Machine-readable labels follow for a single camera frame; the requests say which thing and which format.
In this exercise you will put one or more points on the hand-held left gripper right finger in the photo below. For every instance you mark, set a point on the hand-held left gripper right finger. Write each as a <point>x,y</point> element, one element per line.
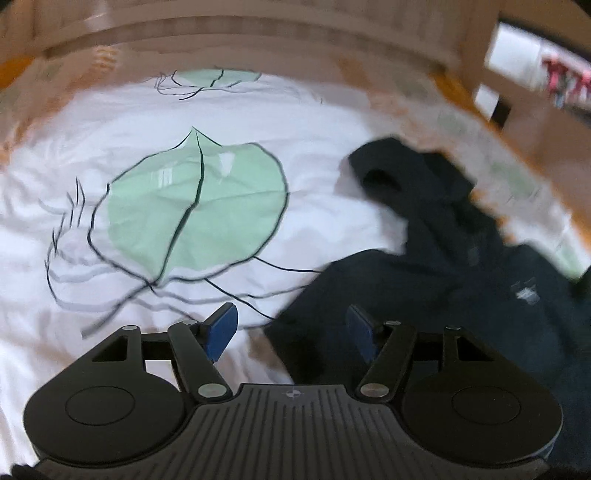
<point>360,333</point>

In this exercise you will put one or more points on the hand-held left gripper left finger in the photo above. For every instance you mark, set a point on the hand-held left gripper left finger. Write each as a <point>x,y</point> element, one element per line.
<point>223,330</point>

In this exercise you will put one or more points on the dark navy sweatshirt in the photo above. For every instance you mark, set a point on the dark navy sweatshirt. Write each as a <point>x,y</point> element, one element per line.
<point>438,277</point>

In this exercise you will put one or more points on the white leaf print duvet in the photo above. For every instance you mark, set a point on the white leaf print duvet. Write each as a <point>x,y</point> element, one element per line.
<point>323,138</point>

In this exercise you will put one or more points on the white shelf unit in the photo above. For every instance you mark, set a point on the white shelf unit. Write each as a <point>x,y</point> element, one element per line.
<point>517,50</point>

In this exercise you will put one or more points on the white slatted bed frame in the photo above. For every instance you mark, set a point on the white slatted bed frame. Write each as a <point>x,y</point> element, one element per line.
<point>277,27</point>

